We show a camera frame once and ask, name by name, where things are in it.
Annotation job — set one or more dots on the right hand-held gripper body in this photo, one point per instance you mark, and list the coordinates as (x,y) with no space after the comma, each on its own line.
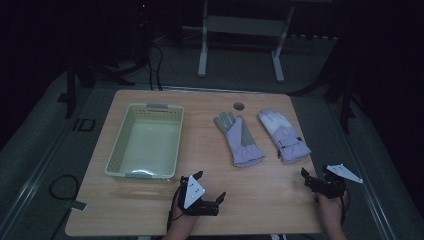
(330,188)

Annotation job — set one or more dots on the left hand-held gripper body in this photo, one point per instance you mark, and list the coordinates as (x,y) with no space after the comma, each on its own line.
(193,193)

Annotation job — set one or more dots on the lavender glove with white fingers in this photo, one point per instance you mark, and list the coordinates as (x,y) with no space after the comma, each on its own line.
(285,136)

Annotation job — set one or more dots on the lavender glove with grey palm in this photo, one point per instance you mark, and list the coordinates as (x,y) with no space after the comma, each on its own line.
(238,140)

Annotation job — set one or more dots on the pale green plastic basket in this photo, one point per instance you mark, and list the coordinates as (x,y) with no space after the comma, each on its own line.
(146,146)

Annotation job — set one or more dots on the person's right hand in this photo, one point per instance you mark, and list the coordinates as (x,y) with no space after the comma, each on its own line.
(330,211)

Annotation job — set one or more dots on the person's left hand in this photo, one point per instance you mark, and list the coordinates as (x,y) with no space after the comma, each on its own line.
(181,225)

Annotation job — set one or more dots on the light wooden table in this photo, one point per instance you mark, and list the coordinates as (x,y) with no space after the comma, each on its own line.
(213,206)

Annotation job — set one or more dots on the black metal stand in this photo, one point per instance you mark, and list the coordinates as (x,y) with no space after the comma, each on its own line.
(75,86)
(345,100)

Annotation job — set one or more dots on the round grey table grommet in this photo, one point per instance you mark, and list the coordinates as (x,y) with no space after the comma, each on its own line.
(238,106)

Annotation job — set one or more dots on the white metal table frame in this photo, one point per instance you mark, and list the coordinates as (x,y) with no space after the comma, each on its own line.
(243,26)

